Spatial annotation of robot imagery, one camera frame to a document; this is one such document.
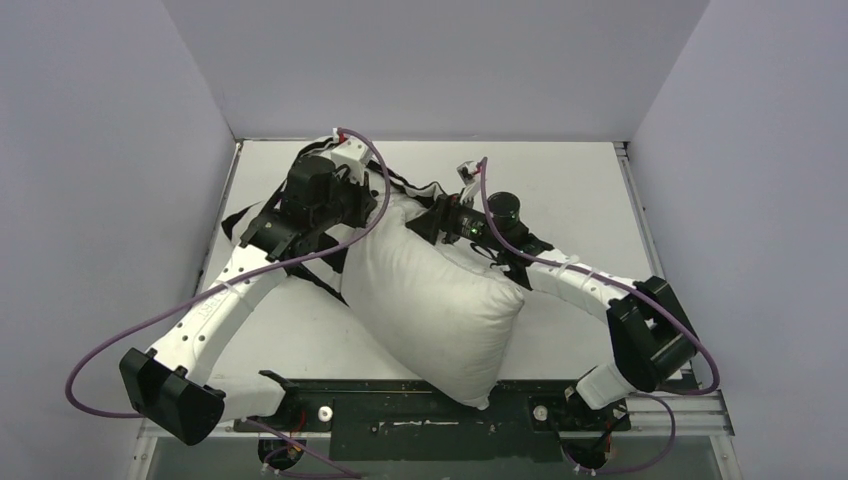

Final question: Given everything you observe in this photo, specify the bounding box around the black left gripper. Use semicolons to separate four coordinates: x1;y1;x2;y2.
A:
312;165;378;234

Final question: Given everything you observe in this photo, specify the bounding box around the black white striped pillowcase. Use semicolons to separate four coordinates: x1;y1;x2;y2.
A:
221;132;445;299

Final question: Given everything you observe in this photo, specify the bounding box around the white pillow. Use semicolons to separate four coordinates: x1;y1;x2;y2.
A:
340;196;525;410

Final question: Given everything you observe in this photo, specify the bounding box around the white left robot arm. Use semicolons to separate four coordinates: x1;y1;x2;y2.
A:
119;155;387;446

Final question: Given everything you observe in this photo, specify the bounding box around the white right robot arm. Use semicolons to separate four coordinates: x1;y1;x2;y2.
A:
406;192;699;428

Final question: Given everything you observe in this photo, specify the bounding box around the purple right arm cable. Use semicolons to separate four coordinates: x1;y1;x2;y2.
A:
477;156;724;396

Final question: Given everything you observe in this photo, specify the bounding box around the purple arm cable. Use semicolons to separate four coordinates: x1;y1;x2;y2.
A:
63;126;394;423
477;156;724;396

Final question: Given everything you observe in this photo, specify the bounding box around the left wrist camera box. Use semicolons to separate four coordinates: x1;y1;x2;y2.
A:
327;134;373;170

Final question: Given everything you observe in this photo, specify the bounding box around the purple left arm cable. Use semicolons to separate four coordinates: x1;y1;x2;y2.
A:
63;126;394;423

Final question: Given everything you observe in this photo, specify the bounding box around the black metal base rail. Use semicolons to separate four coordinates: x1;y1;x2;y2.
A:
143;376;733;480

